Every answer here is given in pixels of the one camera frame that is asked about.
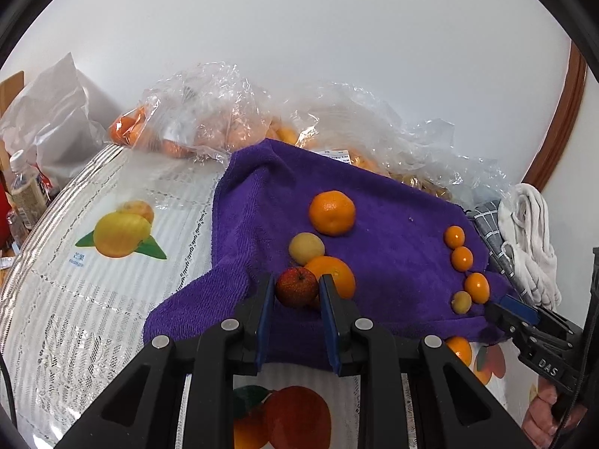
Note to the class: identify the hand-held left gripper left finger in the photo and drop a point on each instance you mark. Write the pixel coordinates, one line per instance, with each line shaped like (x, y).
(263, 327)

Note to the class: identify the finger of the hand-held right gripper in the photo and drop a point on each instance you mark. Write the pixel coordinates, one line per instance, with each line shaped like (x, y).
(503, 318)
(519, 306)

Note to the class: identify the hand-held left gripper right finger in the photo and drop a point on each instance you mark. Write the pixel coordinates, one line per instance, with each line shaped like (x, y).
(330, 332)

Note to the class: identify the small orange kumquat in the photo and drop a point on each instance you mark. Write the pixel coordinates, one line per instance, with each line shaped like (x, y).
(462, 258)
(454, 236)
(477, 287)

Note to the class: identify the small tan round fruit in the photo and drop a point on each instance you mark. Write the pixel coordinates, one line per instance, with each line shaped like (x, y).
(461, 302)

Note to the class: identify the small red fruit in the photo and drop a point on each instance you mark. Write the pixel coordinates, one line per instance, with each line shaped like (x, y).
(295, 286)

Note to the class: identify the orange mandarin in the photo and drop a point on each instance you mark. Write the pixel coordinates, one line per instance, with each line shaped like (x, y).
(332, 213)
(458, 348)
(338, 275)

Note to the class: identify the yellow round fruit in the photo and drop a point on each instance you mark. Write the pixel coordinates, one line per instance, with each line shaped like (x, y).
(306, 249)

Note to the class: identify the person's right hand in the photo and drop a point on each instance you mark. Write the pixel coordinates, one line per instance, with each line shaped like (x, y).
(538, 411)

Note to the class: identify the white striped towel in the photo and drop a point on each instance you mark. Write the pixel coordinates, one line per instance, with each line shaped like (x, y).
(529, 243)

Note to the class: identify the grey checked cloth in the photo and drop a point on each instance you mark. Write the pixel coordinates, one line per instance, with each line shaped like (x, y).
(489, 224)

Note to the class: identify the purple towel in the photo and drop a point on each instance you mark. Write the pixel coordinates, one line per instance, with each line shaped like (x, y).
(397, 252)

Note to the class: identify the fruit print tablecloth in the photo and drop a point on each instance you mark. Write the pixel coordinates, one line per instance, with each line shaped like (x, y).
(93, 313)

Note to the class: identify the clear crumpled plastic bag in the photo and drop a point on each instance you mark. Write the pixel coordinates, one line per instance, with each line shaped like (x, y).
(397, 140)

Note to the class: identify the clear plastic bag of mandarins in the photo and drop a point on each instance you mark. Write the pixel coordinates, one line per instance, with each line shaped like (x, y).
(187, 121)

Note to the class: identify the clear plastic water bottle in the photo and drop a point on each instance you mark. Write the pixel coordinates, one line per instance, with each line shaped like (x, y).
(27, 187)

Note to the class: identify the white plastic bag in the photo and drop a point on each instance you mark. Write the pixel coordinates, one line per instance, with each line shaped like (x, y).
(56, 117)

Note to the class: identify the brown wooden board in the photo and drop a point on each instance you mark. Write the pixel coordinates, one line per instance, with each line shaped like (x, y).
(10, 91)

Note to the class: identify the brown wooden frame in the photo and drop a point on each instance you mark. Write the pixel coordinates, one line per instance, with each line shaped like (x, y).
(559, 117)

